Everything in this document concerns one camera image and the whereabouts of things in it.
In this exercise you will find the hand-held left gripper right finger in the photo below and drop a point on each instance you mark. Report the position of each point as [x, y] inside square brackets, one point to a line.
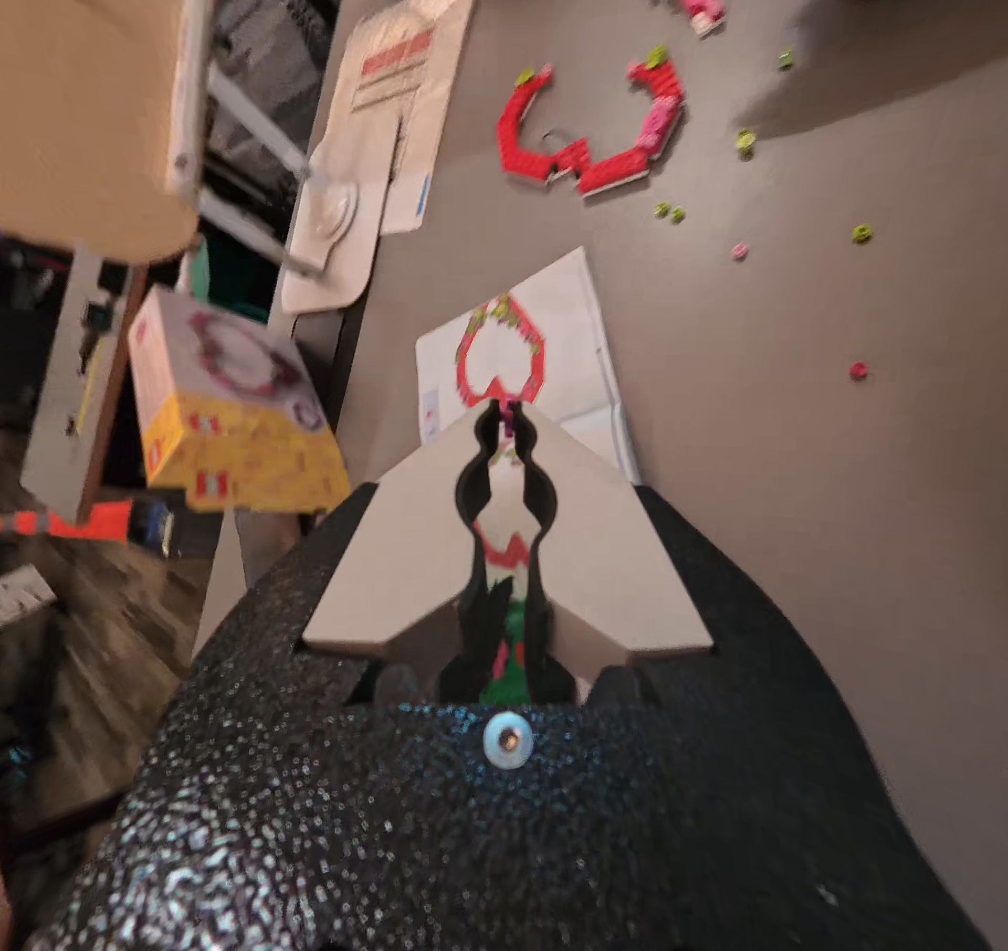
[622, 565]

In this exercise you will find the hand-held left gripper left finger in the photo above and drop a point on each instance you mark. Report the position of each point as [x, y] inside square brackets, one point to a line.
[394, 557]

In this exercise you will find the red lego heart frame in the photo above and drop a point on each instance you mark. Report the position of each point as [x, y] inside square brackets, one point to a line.
[614, 168]

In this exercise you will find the yellow lego box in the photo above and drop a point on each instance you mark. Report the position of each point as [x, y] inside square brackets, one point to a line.
[236, 455]

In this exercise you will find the open lego instruction booklet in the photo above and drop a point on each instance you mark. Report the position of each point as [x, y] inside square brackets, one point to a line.
[571, 313]

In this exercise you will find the green plastic bin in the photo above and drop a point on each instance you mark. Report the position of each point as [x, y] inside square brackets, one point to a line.
[512, 620]

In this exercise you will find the orange object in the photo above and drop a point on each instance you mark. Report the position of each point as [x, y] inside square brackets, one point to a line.
[71, 522]

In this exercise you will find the clear sleeve red label sheet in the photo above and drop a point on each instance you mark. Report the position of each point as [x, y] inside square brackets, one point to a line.
[425, 38]

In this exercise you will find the wooden panel desk lamp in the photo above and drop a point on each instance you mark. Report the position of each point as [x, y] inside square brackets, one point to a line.
[86, 101]

